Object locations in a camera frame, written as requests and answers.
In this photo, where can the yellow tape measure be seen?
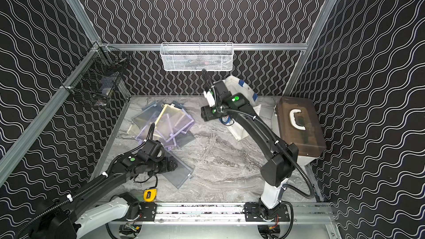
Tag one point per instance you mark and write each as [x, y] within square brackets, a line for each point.
[151, 193]

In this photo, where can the purple trim mesh pouch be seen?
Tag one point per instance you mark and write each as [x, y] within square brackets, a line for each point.
[164, 137]

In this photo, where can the grey blue mesh pouch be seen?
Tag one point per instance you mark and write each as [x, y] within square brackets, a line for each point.
[181, 173]

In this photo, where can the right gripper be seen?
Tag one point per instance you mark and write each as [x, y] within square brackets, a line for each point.
[206, 114]

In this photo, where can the brown lid storage box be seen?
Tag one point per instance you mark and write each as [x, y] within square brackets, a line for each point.
[295, 120]

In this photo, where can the white wire mesh basket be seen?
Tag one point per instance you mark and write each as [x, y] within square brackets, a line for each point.
[197, 56]

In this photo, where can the white canvas tote bag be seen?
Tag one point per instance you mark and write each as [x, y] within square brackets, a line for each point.
[244, 109]

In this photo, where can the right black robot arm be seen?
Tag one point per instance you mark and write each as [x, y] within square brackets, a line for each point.
[281, 157]

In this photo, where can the black wire basket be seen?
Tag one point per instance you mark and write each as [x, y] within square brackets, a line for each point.
[98, 82]

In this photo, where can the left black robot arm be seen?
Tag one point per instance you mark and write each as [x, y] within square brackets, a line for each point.
[58, 219]

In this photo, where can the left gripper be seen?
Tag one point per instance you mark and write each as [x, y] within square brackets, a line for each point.
[167, 165]

